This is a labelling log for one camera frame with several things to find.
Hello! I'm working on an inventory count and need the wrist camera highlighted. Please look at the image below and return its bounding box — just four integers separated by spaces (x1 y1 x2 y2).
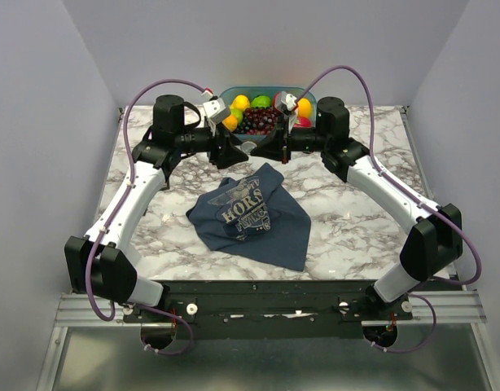
202 98 231 134
273 91 298 129

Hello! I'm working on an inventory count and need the blue printed tank top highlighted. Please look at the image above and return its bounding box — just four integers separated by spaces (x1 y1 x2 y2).
186 163 311 271

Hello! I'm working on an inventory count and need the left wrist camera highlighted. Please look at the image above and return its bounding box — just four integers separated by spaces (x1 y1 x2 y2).
202 98 231 134

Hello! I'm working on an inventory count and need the aluminium rail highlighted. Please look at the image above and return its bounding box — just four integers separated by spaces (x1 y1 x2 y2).
55 291 487 327

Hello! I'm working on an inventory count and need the yellow lemon right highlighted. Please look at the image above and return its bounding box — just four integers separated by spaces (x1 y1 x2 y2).
297 98 312 119

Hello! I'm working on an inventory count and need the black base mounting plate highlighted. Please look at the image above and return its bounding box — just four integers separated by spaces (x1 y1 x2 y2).
117 280 418 349

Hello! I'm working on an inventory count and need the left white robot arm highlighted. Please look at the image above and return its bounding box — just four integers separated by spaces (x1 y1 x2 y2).
64 90 248 322

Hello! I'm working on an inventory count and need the yellow lemon left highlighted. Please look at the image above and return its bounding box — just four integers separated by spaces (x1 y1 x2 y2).
231 94 251 112

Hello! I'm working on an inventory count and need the orange fruit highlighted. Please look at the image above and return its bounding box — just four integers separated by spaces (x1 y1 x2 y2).
222 114 239 132

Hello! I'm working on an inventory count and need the red pomegranate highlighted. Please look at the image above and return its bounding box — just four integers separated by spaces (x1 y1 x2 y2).
294 116 312 128

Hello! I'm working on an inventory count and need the teal plastic fruit container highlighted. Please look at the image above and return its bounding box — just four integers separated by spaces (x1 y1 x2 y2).
221 86 303 143

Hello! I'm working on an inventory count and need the green lime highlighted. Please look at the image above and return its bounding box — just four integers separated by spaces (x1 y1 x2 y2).
251 94 272 108

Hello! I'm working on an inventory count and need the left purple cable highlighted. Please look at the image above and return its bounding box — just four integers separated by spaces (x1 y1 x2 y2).
85 78 214 356

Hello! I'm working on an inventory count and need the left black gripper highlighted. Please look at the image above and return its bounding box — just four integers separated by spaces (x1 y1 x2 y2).
175 118 250 169

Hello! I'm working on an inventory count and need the yellow lemon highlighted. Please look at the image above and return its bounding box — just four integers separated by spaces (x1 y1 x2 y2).
231 94 251 112
297 98 312 119

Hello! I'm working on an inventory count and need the dark grape bunch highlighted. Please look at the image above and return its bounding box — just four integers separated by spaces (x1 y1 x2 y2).
235 107 279 135

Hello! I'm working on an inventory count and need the light green fruit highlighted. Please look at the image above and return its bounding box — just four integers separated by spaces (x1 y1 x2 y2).
230 108 243 123

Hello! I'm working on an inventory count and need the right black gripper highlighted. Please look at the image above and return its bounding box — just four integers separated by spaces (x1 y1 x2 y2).
250 115 329 165

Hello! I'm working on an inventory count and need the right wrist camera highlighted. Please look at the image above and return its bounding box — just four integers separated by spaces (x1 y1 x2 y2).
273 91 298 129

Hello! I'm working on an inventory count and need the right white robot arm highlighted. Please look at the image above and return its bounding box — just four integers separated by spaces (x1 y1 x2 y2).
252 91 463 319

